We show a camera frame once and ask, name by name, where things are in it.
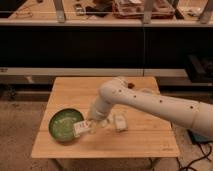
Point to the blue box on floor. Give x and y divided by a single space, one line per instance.
196 138

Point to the brown tray on shelf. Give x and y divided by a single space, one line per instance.
135 9

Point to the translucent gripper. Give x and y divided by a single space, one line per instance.
96 125

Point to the green ceramic bowl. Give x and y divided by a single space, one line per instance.
61 125

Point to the wooden folding table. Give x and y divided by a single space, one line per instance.
146 137

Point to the long wooden shelf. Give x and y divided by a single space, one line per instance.
61 12

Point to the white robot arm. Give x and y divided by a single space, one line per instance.
193 115

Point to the red object on table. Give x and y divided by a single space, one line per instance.
131 85

